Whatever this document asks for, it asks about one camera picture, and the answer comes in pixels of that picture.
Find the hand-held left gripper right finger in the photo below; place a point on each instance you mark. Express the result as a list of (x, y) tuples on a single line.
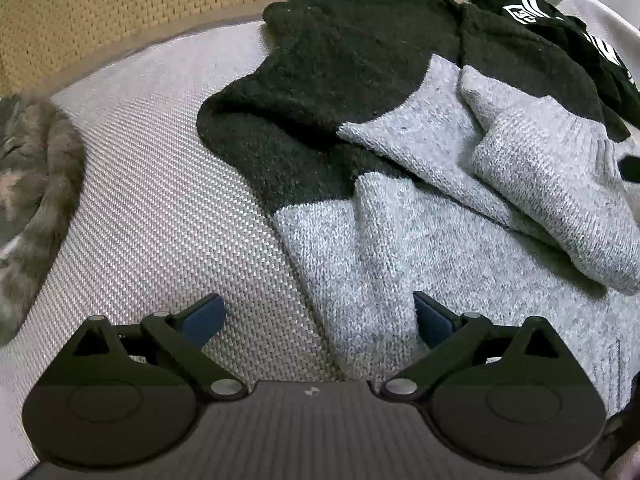
[(434, 322)]

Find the black white-striped garment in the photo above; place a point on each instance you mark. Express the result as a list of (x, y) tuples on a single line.
[(575, 40)]

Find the black and grey knit sweater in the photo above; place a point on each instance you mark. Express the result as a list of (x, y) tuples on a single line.
[(325, 110)]

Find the woven tan headboard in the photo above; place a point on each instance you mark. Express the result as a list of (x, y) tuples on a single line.
[(125, 10)]

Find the grey tabby cat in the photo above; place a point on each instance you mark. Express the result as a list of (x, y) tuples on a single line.
[(45, 200)]

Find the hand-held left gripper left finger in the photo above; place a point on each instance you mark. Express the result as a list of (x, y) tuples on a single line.
[(202, 320)]

